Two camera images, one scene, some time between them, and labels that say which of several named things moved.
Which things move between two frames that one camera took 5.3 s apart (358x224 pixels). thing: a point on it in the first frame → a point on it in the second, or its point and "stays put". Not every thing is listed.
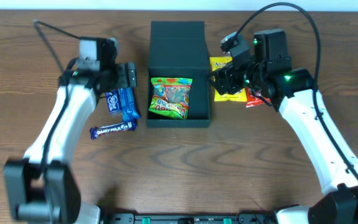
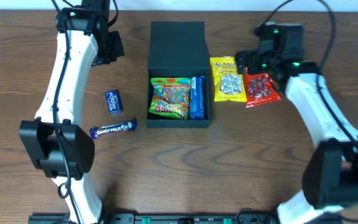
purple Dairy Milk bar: x=127 y=126 stays put
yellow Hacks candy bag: x=241 y=96 stays put
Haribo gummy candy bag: x=171 y=96 stays put
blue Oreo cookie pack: x=127 y=104 → x=197 y=98
